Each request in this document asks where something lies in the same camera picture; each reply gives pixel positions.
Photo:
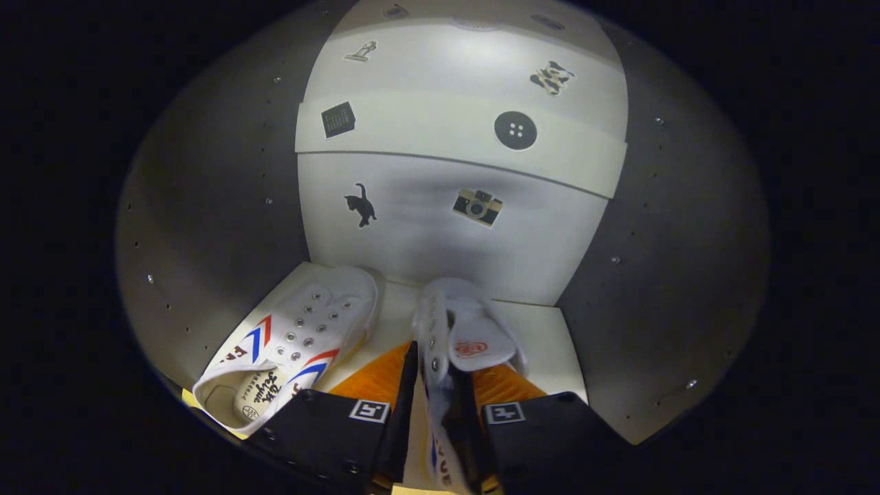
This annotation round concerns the dark grey shoe cabinet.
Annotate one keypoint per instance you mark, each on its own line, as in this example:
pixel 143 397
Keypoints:
pixel 206 206

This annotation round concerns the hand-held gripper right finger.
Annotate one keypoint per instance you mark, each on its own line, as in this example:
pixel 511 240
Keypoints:
pixel 471 426

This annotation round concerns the white canvas shoe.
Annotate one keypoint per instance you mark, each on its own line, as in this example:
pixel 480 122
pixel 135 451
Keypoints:
pixel 309 330
pixel 474 330

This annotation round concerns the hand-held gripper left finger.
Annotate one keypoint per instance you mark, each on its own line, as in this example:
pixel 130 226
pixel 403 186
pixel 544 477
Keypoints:
pixel 402 426

